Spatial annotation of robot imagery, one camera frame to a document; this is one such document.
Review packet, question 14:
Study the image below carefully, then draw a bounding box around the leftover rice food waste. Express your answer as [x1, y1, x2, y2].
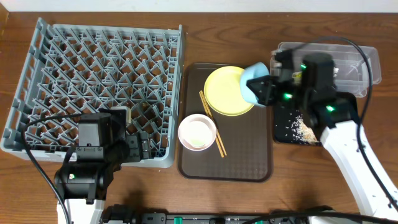
[291, 115, 318, 145]

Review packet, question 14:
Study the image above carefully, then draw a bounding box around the grey plastic dishwasher rack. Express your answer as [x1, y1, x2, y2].
[1, 19, 184, 168]

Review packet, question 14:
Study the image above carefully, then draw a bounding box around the light blue bowl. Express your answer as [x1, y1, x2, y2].
[239, 62, 269, 108]

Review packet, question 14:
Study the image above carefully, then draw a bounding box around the black tray bin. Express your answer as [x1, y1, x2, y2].
[272, 91, 358, 147]

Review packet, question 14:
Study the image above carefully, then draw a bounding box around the yellow round plate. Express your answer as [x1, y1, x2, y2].
[203, 66, 254, 116]

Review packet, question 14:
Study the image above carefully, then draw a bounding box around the green orange snack wrapper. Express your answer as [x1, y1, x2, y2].
[292, 72, 302, 85]

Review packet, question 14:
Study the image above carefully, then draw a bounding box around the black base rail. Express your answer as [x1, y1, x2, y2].
[99, 203, 312, 224]

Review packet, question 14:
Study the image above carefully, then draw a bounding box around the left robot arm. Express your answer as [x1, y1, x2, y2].
[55, 106, 150, 223]

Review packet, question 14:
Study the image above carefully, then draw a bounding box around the pink bowl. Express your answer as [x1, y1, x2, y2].
[178, 114, 214, 151]

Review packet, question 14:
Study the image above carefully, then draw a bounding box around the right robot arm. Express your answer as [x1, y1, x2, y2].
[240, 49, 397, 223]

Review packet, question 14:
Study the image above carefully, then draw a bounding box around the white cup in pink bowl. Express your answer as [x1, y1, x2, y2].
[185, 121, 211, 148]

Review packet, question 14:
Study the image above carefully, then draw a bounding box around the clear plastic bin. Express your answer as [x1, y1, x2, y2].
[269, 42, 382, 98]

